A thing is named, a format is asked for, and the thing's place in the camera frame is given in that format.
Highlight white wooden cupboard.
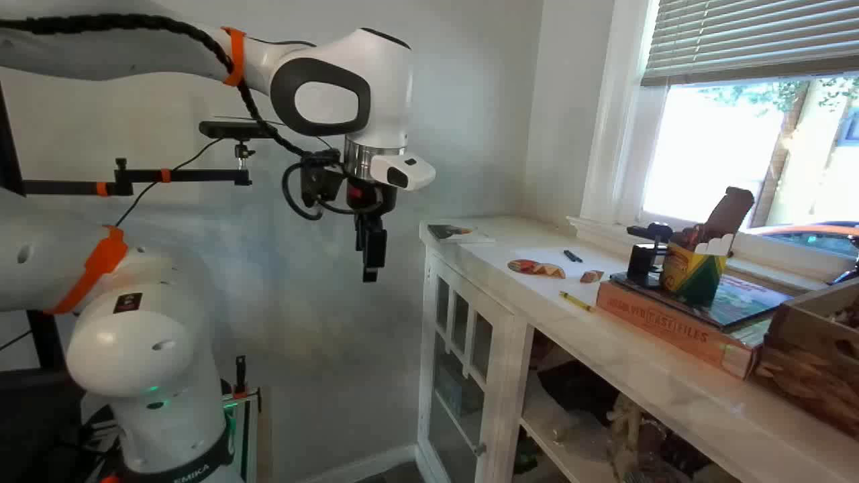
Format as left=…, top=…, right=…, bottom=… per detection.
left=413, top=211, right=859, bottom=483

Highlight flat brown cardboard box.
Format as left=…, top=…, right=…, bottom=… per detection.
left=594, top=274, right=773, bottom=380

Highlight white glass pane cupboard door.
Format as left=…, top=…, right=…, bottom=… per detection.
left=420, top=255, right=533, bottom=483

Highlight orange items on counter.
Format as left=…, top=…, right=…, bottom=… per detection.
left=506, top=255, right=569, bottom=281

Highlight white framed window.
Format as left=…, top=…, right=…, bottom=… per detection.
left=581, top=0, right=859, bottom=272

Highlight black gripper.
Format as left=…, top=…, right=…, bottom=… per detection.
left=347, top=176, right=397, bottom=284

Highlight dark hardcover book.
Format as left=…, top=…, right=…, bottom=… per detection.
left=609, top=269, right=792, bottom=332

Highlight black stereo camera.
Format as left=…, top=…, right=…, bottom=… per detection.
left=197, top=119, right=283, bottom=145

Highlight grey slatted window blind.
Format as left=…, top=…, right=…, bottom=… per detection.
left=639, top=0, right=859, bottom=88

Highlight brown card in cup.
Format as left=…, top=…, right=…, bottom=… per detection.
left=684, top=186, right=758, bottom=253

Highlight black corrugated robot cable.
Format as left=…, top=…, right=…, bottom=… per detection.
left=0, top=10, right=349, bottom=222

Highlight black camera boom stand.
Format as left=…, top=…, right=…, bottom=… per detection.
left=0, top=84, right=255, bottom=373

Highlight black metal desk gadget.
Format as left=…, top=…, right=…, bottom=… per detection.
left=623, top=222, right=676, bottom=293

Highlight brown wooden crate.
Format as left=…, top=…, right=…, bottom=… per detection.
left=750, top=276, right=859, bottom=441

